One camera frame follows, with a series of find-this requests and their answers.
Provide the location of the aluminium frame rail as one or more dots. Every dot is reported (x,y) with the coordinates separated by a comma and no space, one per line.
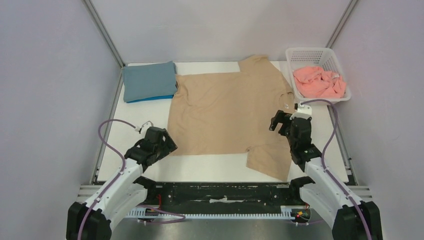
(85,191)

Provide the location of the folded grey-blue t shirt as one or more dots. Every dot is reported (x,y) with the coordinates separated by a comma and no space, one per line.
(151,80)

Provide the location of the folded bright blue t shirt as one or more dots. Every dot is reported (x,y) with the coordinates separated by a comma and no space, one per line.
(151,99)

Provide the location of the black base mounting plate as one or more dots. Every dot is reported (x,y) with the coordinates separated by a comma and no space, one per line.
(219,197)

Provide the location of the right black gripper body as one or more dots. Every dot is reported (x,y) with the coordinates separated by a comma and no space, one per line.
(285,121)

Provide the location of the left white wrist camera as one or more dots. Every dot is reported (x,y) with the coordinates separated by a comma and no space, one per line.
(144,126)

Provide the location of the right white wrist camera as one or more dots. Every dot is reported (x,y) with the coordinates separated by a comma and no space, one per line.
(302,111)

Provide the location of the pink t shirt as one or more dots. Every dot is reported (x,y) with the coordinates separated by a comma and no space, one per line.
(316,83)

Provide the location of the white plastic basket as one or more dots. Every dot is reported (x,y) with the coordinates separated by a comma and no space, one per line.
(298,57)

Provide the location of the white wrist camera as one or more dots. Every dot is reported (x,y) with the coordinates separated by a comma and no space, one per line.
(302,111)
(144,126)

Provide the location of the white slotted cable duct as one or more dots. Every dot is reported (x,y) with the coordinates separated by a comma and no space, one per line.
(143,213)

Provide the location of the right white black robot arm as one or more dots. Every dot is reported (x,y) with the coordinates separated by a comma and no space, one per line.
(348,215)

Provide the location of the beige t shirt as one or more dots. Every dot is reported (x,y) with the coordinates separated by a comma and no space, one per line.
(230,113)

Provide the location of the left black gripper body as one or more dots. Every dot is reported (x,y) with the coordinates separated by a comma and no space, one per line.
(165,147)

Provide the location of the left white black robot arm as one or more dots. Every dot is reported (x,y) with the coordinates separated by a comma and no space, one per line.
(98,216)

